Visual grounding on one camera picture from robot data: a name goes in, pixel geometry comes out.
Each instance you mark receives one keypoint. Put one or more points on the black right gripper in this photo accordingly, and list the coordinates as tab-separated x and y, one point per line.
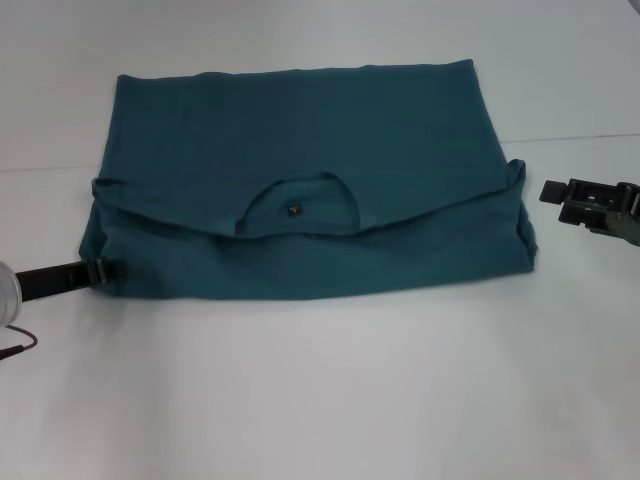
622	220

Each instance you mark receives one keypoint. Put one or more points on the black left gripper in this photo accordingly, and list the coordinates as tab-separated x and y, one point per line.
50	280

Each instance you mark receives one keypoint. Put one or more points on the teal t-shirt with FREE! print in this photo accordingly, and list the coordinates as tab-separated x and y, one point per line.
300	125

